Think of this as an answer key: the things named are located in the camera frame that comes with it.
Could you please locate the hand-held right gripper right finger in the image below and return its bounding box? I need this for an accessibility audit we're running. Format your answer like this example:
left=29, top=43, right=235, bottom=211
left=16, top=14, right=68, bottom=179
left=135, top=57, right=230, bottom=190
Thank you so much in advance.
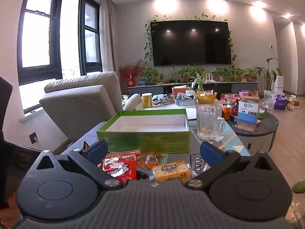
left=185, top=141, right=277, bottom=191

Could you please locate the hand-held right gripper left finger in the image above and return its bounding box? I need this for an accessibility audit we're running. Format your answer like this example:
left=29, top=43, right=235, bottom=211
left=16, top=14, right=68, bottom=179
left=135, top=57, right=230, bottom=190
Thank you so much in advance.
left=30, top=139, right=123, bottom=191

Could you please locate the red checkered-edge snack packet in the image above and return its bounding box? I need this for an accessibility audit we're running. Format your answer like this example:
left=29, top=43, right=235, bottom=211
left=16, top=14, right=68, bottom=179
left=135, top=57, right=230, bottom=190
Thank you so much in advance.
left=97, top=149, right=141, bottom=184

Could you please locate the yellow snack packet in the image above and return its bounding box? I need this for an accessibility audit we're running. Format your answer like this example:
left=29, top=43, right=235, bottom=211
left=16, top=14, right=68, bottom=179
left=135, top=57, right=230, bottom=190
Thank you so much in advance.
left=152, top=161, right=192, bottom=182

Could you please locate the clear dark dried fruit packet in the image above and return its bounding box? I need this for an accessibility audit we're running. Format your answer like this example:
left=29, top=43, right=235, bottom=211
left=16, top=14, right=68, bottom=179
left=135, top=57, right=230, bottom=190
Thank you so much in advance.
left=136, top=167, right=155, bottom=181

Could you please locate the orange clear fried snack packet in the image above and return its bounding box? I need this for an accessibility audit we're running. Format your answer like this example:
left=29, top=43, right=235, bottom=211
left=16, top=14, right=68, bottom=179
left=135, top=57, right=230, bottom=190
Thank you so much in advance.
left=136, top=153, right=166, bottom=169

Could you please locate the green cardboard box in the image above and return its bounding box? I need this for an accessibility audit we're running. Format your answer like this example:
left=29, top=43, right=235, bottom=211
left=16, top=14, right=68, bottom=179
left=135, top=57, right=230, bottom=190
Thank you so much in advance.
left=96, top=108, right=190, bottom=153

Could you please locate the patterned table mat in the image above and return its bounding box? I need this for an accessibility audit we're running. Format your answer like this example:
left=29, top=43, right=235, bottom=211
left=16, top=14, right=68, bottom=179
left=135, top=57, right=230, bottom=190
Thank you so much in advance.
left=61, top=122, right=252, bottom=179

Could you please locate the clear glass mug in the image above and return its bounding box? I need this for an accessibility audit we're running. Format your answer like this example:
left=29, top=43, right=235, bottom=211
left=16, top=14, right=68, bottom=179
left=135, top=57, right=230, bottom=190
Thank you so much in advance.
left=196, top=104, right=226, bottom=141

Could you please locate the orange cup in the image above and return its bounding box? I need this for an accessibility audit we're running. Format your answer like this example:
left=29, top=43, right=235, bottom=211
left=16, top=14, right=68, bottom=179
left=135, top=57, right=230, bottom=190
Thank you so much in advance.
left=222, top=105, right=231, bottom=121

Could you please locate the blue white carton box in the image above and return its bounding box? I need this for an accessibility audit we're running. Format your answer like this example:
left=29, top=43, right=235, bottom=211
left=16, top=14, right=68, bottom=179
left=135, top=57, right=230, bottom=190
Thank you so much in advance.
left=236, top=99, right=260, bottom=133

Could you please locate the yellow wicker basket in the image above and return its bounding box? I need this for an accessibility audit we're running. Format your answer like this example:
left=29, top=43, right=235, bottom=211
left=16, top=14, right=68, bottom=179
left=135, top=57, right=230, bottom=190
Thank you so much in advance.
left=195, top=91, right=218, bottom=104

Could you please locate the beige sofa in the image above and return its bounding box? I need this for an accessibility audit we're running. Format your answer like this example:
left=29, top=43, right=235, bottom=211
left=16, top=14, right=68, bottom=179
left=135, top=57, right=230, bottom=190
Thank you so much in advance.
left=39, top=71, right=124, bottom=153

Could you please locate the blue-grey storage tray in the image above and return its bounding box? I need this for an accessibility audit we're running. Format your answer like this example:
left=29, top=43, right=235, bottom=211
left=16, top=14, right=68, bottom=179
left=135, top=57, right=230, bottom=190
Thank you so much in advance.
left=174, top=95, right=198, bottom=107

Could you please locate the white cushion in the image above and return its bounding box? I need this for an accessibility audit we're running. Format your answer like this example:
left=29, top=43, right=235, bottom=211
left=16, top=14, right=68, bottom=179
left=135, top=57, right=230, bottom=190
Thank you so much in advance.
left=123, top=94, right=143, bottom=111

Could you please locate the round dark marble table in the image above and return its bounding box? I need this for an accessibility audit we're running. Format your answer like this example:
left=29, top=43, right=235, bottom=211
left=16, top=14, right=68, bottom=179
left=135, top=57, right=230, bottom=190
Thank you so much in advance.
left=224, top=107, right=279, bottom=152

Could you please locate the white oval coffee table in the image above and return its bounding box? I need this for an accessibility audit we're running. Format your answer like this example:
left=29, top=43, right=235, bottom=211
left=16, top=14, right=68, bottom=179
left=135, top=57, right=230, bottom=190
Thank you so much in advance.
left=121, top=100, right=224, bottom=121

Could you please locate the orange box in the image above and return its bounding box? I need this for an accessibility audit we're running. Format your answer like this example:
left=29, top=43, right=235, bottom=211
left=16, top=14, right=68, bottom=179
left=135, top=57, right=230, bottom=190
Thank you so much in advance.
left=172, top=86, right=189, bottom=96

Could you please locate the yellow can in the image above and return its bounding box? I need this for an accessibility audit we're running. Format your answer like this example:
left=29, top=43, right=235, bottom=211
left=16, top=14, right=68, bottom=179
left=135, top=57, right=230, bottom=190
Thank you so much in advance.
left=142, top=93, right=153, bottom=108

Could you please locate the spider plant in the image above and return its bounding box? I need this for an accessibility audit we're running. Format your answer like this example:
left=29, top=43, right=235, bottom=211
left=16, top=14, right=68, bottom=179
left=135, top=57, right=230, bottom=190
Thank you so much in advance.
left=191, top=71, right=209, bottom=92

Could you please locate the grey television cabinet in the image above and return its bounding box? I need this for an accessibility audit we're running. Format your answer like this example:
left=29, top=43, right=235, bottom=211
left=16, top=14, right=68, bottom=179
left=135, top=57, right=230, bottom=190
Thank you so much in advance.
left=127, top=81, right=258, bottom=96

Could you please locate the red flower arrangement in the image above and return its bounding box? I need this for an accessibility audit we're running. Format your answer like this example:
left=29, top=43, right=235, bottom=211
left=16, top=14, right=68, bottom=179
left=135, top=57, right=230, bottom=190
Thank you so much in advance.
left=118, top=61, right=146, bottom=87

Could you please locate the black framed window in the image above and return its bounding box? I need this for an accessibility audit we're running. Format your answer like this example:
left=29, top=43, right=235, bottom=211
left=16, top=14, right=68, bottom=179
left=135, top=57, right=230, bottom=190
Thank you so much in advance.
left=17, top=0, right=100, bottom=86

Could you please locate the potted plant pink pot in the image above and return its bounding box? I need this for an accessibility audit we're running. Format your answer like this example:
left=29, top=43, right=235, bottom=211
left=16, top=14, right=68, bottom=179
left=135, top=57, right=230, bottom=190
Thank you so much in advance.
left=213, top=66, right=230, bottom=82

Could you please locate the potted green plant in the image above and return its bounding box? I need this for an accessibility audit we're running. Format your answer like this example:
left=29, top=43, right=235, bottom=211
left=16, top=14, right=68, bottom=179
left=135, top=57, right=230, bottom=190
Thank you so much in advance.
left=231, top=67, right=246, bottom=83
left=245, top=68, right=256, bottom=82
left=177, top=67, right=193, bottom=83
left=142, top=67, right=164, bottom=85

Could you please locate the purple gift bag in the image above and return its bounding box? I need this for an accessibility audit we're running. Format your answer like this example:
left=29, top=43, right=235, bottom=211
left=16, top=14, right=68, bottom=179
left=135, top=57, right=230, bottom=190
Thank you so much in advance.
left=274, top=95, right=287, bottom=110

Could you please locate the green slipper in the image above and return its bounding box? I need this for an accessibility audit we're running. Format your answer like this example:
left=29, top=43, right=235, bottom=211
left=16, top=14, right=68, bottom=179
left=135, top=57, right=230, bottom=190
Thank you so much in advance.
left=293, top=181, right=305, bottom=194

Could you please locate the tall leafy potted plant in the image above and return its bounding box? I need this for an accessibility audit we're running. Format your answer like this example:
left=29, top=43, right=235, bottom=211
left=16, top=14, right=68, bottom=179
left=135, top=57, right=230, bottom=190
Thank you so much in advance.
left=255, top=57, right=282, bottom=94

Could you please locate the white air purifier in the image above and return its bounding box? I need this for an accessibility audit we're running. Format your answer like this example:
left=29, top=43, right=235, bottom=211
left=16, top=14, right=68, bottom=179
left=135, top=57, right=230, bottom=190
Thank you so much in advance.
left=274, top=76, right=285, bottom=93

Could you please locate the green trailing vine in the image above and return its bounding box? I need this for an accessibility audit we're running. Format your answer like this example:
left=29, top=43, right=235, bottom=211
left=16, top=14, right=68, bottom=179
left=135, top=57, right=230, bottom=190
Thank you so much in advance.
left=144, top=13, right=237, bottom=62

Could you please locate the white curtain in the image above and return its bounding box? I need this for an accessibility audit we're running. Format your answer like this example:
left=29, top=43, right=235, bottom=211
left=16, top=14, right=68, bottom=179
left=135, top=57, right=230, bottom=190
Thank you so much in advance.
left=99, top=0, right=121, bottom=73

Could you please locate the wall-mounted black television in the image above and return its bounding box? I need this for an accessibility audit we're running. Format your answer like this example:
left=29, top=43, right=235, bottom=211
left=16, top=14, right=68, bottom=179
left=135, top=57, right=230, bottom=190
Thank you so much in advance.
left=150, top=20, right=232, bottom=67

